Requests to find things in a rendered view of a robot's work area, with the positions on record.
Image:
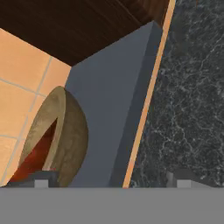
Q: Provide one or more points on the grey cabinet door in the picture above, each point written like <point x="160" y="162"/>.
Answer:
<point x="113" y="96"/>

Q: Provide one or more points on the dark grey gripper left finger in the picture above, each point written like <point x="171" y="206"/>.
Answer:
<point x="43" y="176"/>

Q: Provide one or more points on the dark wooden cabinet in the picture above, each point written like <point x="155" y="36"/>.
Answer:
<point x="73" y="26"/>

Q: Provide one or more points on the tan bowl with red inside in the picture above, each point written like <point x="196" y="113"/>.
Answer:
<point x="71" y="137"/>

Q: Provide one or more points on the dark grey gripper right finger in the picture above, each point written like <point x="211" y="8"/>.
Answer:
<point x="182" y="176"/>

